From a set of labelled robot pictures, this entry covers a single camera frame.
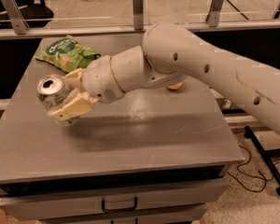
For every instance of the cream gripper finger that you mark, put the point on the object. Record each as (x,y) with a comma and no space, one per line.
(81,104)
(74,79)

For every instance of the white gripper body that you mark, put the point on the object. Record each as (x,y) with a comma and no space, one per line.
(98,78)

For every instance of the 7up soda can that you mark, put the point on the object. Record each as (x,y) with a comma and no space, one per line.
(51,90)

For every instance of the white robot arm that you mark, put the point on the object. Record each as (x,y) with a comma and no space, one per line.
(166,56)

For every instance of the green chip bag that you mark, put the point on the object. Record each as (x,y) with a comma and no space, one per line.
(67,54)

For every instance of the black office chair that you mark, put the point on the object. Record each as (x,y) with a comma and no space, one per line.
(35,12)

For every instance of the orange fruit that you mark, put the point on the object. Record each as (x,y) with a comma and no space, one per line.
(175,86)

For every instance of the black floor stand leg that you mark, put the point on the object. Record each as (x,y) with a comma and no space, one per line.
(265,154)

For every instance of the left metal rail bracket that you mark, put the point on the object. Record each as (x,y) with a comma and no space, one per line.
(17,21)

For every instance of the metal rail bracket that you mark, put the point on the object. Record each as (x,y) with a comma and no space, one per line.
(213,16)
(17,21)
(138,14)

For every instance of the middle metal rail bracket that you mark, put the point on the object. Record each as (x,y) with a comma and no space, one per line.
(138,14)

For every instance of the grey drawer with black handle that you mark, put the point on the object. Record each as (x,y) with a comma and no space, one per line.
(107,201)

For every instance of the right metal rail bracket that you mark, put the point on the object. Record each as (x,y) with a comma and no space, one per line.
(213,16)

